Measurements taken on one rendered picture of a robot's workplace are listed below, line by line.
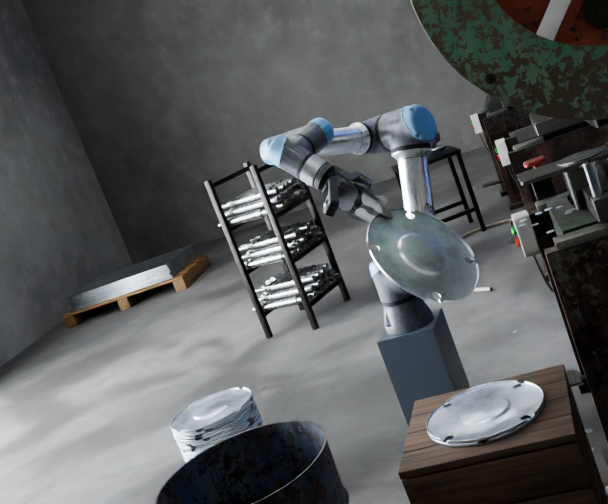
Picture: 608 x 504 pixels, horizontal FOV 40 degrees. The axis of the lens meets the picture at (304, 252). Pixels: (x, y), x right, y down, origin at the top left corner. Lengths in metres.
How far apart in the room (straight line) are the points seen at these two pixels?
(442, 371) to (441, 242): 0.58
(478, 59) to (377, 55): 7.12
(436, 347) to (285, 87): 6.89
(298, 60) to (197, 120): 1.31
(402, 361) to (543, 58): 1.04
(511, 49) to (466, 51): 0.10
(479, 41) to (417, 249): 0.49
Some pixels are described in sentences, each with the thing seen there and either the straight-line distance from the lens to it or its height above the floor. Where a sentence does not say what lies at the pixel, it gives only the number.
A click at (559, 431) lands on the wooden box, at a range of 1.94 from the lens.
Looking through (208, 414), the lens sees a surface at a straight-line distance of 2.82.
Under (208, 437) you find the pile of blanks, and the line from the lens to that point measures 2.75.
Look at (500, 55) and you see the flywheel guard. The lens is 1.94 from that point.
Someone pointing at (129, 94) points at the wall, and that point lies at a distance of 9.68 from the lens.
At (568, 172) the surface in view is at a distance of 2.41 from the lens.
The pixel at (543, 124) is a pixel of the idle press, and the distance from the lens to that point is 4.01.
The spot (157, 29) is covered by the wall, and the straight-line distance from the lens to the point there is 9.54.
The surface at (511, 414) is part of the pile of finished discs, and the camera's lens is 2.04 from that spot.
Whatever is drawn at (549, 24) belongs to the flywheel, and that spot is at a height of 1.17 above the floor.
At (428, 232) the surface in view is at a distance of 2.08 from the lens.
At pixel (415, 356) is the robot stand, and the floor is 0.38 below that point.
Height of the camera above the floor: 1.23
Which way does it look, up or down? 10 degrees down
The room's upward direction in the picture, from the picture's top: 21 degrees counter-clockwise
